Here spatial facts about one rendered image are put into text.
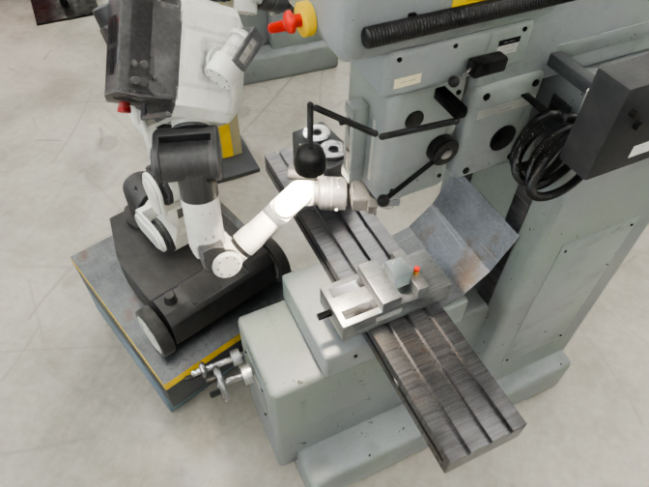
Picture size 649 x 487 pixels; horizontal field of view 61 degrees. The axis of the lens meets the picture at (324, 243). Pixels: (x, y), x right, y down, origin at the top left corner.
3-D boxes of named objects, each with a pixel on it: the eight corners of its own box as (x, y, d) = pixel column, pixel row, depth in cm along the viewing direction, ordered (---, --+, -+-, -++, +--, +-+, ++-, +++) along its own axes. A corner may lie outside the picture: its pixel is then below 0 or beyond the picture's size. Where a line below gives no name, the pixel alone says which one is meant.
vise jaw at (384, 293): (381, 312, 152) (383, 303, 149) (356, 272, 161) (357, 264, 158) (401, 304, 154) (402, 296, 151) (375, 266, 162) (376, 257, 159)
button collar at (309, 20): (307, 43, 99) (306, 11, 95) (294, 28, 103) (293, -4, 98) (317, 41, 100) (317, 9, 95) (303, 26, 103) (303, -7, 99)
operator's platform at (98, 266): (97, 309, 267) (70, 256, 237) (215, 241, 297) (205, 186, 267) (183, 429, 229) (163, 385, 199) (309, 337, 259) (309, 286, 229)
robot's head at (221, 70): (195, 71, 117) (211, 66, 110) (220, 33, 119) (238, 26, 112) (219, 91, 121) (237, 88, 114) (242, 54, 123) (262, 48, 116)
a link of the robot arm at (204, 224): (200, 286, 140) (186, 213, 126) (187, 258, 149) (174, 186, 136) (244, 273, 143) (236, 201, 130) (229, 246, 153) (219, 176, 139)
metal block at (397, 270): (393, 290, 155) (395, 276, 151) (382, 274, 159) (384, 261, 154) (409, 283, 157) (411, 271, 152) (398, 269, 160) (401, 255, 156)
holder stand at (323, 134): (326, 211, 187) (327, 166, 172) (293, 174, 199) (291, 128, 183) (355, 198, 191) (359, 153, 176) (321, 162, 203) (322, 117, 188)
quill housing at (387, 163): (379, 210, 131) (393, 94, 107) (340, 157, 143) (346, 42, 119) (446, 187, 136) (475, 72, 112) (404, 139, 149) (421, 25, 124)
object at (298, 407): (278, 470, 209) (268, 399, 163) (249, 397, 228) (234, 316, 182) (457, 387, 232) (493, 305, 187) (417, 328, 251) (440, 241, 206)
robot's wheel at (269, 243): (253, 262, 237) (249, 231, 221) (263, 256, 239) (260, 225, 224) (282, 291, 227) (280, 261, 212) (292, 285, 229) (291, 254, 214)
